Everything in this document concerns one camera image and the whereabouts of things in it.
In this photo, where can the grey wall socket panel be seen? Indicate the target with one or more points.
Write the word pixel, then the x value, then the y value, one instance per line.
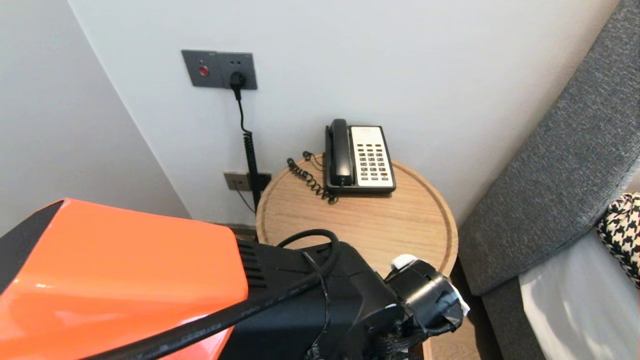
pixel 199 61

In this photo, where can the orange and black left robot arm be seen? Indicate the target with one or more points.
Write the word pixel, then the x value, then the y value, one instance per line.
pixel 125 270

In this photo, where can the white bed sheet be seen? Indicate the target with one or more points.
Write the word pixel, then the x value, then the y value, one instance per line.
pixel 590 310

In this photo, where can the black white houndstooth pillow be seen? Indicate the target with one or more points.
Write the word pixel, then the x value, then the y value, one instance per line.
pixel 622 230

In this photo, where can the grey baseboard strip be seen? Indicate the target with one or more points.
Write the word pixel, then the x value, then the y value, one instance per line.
pixel 245 231

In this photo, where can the black power plug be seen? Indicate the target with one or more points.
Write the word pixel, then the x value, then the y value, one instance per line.
pixel 237 80

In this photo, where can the black telephone handset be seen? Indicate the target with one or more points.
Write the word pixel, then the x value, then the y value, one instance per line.
pixel 341 149

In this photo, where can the grey upholstered headboard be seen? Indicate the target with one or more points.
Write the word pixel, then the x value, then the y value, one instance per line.
pixel 550 175

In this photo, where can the black and white desk telephone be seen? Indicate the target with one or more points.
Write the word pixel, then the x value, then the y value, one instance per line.
pixel 372 159

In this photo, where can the beige wall data outlet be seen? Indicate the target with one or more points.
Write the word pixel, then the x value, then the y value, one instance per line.
pixel 234 181

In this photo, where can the dark wall outlet plate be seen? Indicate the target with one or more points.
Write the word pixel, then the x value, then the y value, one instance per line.
pixel 265 179

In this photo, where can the round wooden side table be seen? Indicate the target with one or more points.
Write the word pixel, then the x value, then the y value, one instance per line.
pixel 427 351
pixel 375 220

